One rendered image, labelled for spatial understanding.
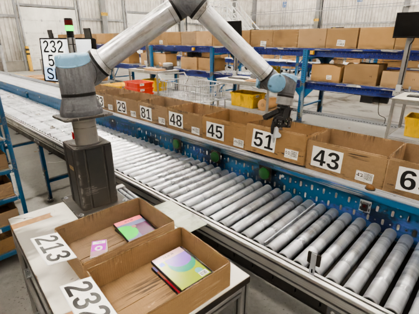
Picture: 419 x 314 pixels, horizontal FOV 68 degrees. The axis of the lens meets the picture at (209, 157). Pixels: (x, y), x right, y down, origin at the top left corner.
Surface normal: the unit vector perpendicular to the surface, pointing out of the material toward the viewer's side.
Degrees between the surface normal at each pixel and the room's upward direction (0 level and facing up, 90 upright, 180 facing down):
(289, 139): 86
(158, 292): 2
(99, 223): 89
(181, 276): 0
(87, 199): 90
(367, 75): 90
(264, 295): 0
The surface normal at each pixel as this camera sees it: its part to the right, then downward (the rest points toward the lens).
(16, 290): 0.00, -0.93
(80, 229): 0.69, 0.25
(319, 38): -0.68, 0.26
